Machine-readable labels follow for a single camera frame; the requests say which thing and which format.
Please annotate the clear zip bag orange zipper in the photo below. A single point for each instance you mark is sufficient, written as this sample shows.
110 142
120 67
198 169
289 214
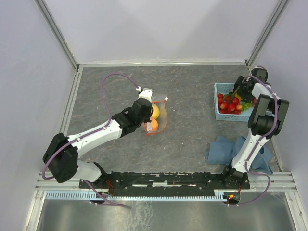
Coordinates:
160 101

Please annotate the blue cloth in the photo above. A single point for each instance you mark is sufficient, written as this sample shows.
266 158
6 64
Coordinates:
222 151

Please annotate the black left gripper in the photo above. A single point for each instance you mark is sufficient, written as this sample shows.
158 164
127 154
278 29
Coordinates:
147 119

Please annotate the orange peach fruit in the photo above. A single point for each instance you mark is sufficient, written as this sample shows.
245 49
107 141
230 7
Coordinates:
154 124

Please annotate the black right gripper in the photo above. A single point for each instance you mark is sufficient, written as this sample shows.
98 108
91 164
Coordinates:
240 81

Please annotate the red cherry bunch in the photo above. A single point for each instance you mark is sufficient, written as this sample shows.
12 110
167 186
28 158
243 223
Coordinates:
228 105

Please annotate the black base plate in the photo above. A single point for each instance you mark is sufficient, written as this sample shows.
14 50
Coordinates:
129 184

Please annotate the yellow mango fruit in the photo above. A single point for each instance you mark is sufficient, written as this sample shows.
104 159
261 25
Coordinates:
156 111

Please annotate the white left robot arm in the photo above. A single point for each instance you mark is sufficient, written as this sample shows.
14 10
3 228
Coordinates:
62 158

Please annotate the green grape bunch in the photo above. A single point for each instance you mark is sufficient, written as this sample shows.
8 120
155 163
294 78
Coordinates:
246 105

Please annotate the light blue plastic basket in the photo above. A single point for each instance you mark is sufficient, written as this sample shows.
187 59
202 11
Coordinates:
226 88

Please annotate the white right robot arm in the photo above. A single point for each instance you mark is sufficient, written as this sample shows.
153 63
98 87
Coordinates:
265 121

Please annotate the aluminium frame rail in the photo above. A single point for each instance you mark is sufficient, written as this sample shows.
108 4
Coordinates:
279 182

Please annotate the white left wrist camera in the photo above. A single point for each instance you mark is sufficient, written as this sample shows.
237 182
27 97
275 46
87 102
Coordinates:
145 93

